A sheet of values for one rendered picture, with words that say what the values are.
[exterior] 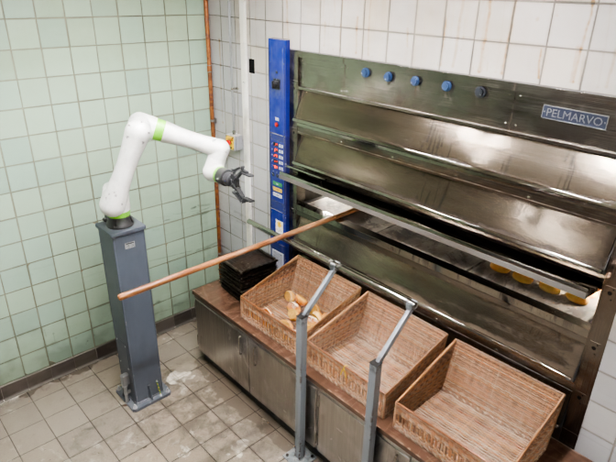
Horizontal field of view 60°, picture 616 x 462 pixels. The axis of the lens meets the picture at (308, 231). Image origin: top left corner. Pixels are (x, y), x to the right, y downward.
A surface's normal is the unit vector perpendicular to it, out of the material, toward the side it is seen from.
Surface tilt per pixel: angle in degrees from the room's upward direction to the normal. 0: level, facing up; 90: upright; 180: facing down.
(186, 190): 90
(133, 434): 0
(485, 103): 90
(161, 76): 90
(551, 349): 70
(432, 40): 90
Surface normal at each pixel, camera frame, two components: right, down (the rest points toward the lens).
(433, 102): -0.73, 0.27
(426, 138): -0.69, -0.06
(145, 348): 0.68, 0.32
